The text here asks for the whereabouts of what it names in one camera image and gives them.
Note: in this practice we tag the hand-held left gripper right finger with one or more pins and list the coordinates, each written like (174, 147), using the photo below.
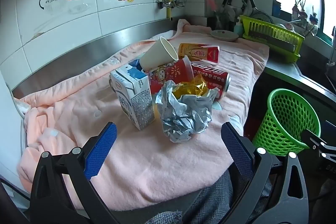
(236, 148)

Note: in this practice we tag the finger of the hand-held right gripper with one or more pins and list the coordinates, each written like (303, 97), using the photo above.
(331, 127)
(311, 137)

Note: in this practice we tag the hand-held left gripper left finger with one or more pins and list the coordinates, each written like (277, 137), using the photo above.
(102, 150)

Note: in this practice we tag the green plastic mesh basket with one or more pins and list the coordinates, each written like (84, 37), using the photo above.
(278, 119)

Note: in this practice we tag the white blue milk carton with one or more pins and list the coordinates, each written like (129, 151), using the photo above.
(134, 103)

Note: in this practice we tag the silver wrapper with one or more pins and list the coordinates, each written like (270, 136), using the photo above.
(183, 116)

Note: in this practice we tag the yellow wrapper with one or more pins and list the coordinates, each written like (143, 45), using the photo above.
(194, 87)

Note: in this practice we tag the red drink can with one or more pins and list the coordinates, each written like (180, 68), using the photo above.
(210, 75)

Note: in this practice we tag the red printed paper cup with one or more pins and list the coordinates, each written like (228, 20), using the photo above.
(170, 74)

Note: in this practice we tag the red yellow label drink bottle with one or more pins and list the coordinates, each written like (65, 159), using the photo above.
(199, 54)

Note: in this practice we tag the white paper cup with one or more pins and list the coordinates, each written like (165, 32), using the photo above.
(157, 56)

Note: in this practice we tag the steel sink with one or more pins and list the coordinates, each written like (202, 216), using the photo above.
(317, 77)

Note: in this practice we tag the person's grey trousers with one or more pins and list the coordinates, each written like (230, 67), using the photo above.
(215, 200)

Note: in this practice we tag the pink airplane blanket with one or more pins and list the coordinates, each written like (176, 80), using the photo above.
(157, 166)

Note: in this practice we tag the steel sink faucet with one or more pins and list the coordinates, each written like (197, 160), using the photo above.
(332, 50)

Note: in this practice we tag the grey knit sweater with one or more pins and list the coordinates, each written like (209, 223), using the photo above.
(164, 217)

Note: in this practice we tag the bundle of chopsticks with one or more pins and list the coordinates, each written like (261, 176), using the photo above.
(304, 28)

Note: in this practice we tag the green plastic dish rack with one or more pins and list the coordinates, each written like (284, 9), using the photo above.
(273, 32)

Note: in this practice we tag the potted plant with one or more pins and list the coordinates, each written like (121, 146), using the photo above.
(299, 7)
(314, 16)

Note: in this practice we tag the small ceramic plate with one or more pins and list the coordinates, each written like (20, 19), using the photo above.
(223, 35)

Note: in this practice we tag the teal dish soap bottle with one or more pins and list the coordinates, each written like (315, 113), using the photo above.
(238, 28)

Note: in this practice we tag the dark utensil holder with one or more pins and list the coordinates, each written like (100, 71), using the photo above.
(220, 22)

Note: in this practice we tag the blue container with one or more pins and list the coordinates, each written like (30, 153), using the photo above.
(276, 8)

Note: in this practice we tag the pink brush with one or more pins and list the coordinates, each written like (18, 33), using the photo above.
(211, 5)

